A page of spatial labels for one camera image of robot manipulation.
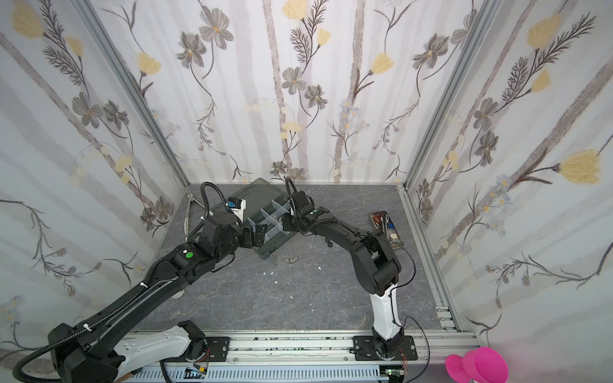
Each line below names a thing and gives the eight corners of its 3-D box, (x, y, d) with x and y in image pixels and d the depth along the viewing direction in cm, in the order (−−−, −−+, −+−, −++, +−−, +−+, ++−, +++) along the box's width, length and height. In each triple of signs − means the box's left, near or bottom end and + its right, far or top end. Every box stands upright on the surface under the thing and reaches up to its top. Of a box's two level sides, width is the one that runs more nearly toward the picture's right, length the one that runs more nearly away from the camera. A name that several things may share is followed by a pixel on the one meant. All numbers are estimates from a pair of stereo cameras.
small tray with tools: (387, 250, 99) (389, 248, 97) (369, 215, 111) (370, 212, 109) (404, 246, 100) (406, 243, 99) (384, 212, 112) (385, 209, 110)
